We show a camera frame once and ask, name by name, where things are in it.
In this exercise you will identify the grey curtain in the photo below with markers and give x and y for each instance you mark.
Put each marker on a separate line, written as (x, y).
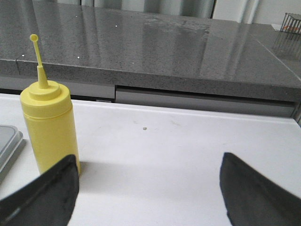
(193, 8)

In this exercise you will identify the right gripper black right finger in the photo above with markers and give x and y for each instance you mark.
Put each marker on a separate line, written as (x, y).
(251, 199)

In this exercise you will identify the digital kitchen scale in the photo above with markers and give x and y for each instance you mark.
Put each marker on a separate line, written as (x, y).
(11, 144)

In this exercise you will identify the yellow squeeze bottle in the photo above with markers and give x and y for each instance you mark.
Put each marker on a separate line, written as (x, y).
(49, 117)

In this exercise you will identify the grey cabinet drawer front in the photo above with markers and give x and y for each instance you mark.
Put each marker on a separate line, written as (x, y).
(204, 103)

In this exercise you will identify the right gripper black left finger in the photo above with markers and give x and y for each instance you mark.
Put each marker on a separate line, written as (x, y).
(49, 200)

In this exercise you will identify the grey stone counter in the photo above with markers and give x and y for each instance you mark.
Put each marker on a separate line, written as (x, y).
(133, 49)

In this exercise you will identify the metal wire rack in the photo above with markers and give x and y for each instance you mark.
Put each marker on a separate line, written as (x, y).
(291, 23)

